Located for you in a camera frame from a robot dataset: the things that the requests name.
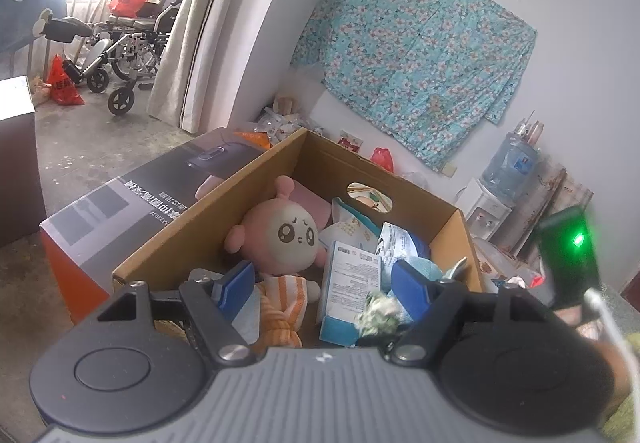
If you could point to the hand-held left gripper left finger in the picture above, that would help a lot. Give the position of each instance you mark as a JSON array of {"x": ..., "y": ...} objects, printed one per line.
[{"x": 237, "y": 285}]

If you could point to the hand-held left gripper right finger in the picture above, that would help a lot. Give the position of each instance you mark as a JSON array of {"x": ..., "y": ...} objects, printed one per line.
[{"x": 410, "y": 288}]

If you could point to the green white floral cloth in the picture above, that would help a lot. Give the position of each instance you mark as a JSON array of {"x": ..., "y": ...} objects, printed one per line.
[{"x": 377, "y": 315}]

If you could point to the blue white paper box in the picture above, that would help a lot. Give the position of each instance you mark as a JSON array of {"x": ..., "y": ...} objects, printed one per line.
[{"x": 350, "y": 278}]

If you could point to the pink plush toy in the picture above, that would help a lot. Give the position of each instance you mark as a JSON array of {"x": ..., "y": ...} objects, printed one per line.
[{"x": 285, "y": 233}]

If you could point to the white teal cotton swab bag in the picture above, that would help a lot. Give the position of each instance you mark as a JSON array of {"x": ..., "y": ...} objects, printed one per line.
[{"x": 352, "y": 223}]

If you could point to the pink cloth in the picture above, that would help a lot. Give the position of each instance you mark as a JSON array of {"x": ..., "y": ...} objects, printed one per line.
[{"x": 315, "y": 203}]

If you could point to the brown cardboard box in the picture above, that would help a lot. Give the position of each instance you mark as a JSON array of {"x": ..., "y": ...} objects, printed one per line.
[{"x": 320, "y": 168}]

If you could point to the person's right forearm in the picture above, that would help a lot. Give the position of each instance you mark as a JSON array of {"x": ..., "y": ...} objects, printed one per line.
[{"x": 617, "y": 373}]

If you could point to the white blue printed packet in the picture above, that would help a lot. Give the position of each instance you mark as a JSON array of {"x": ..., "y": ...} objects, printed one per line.
[{"x": 400, "y": 243}]

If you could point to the white water dispenser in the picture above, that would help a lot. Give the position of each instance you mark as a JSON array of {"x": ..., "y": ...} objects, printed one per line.
[{"x": 480, "y": 208}]

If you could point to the blue water jug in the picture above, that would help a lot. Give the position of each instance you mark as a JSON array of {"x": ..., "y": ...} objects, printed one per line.
[{"x": 512, "y": 168}]

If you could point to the small clear bottle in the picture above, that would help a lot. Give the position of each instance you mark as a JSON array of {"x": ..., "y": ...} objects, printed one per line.
[
  {"x": 523, "y": 128},
  {"x": 537, "y": 133}
]

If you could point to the red plastic bag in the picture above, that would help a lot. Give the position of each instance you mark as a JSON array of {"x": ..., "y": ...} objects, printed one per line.
[{"x": 381, "y": 158}]

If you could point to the large printed carton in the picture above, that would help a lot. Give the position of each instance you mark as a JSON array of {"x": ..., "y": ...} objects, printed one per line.
[{"x": 125, "y": 203}]

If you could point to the orange snack packet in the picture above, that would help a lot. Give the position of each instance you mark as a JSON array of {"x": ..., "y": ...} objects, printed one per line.
[{"x": 255, "y": 140}]

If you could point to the red packet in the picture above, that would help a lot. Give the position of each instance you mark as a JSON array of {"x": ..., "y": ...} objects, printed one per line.
[{"x": 351, "y": 141}]

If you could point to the pile of clear packets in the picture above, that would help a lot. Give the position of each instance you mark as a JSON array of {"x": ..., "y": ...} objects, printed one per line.
[{"x": 280, "y": 120}]

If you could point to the folding wheelchair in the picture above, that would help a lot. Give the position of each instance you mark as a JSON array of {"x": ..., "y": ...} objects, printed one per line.
[{"x": 135, "y": 43}]

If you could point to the small red bag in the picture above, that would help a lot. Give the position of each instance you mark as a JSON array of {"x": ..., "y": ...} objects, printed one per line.
[{"x": 62, "y": 88}]

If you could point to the white curtain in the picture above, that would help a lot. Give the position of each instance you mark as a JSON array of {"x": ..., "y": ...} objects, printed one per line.
[{"x": 200, "y": 23}]

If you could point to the teal floral wall cloth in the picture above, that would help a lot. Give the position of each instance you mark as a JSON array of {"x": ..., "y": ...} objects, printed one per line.
[{"x": 415, "y": 48}]

